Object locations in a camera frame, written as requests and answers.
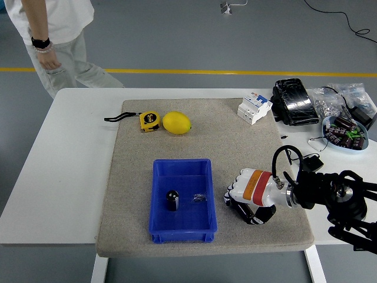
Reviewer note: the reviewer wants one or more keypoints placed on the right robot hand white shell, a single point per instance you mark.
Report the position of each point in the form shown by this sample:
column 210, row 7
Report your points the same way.
column 259, row 188

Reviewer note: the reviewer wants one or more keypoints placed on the person's hand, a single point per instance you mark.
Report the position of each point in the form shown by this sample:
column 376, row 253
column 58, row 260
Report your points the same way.
column 49, row 60

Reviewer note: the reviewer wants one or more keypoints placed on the dark cylindrical battery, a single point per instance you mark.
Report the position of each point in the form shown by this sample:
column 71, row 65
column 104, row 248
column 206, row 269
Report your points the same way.
column 172, row 203
column 244, row 210

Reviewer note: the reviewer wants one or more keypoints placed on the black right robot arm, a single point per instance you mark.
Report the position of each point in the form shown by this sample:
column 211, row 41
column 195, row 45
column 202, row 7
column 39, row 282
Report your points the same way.
column 318, row 185

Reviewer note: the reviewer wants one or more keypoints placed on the person's forearm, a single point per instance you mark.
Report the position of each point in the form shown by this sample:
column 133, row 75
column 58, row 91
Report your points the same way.
column 36, row 23

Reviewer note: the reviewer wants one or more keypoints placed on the blue plastic box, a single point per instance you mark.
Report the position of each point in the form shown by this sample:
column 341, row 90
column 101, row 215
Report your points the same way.
column 190, row 219

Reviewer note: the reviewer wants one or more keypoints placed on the black wrist band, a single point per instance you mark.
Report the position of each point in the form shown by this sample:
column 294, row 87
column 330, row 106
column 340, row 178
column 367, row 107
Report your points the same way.
column 40, row 42

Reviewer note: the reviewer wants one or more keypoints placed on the person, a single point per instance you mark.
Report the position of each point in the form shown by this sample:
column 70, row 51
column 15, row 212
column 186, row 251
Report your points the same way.
column 70, row 17

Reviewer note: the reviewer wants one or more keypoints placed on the grey-brown mat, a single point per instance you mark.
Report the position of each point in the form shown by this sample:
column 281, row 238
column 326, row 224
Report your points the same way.
column 235, row 141

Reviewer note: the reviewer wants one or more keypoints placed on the small black power adapter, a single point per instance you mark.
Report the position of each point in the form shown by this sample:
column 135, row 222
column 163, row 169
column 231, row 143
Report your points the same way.
column 313, row 163

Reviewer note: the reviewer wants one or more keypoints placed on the small metal clip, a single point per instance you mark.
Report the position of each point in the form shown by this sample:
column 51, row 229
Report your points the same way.
column 199, row 197

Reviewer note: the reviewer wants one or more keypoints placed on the white circuit breaker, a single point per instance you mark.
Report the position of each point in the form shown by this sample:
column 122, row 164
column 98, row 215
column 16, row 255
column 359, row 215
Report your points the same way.
column 253, row 107

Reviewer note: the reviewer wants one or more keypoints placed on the black plastic-wrapped device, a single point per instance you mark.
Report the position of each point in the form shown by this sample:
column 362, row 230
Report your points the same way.
column 294, row 100

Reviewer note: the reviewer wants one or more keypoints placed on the white table leg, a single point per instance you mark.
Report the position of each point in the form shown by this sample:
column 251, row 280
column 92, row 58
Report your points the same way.
column 315, row 265
column 98, row 269

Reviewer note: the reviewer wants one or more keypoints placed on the yellow lemon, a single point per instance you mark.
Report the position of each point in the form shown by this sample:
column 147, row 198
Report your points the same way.
column 176, row 123

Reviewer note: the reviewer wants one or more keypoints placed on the light blue bowl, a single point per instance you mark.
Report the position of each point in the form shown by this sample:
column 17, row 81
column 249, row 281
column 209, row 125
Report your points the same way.
column 357, row 151

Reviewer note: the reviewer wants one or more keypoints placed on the clear bag of silver nuts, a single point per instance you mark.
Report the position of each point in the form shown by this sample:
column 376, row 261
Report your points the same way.
column 325, row 106

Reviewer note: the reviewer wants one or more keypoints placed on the yellow tape measure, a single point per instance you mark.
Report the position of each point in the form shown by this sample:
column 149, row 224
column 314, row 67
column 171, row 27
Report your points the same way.
column 150, row 121

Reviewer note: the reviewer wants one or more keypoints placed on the large black power adapter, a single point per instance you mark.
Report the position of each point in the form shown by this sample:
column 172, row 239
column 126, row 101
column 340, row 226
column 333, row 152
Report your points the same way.
column 362, row 116

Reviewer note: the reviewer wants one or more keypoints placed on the clear bag of small screws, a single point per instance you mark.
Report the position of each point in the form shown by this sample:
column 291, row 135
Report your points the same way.
column 353, row 91

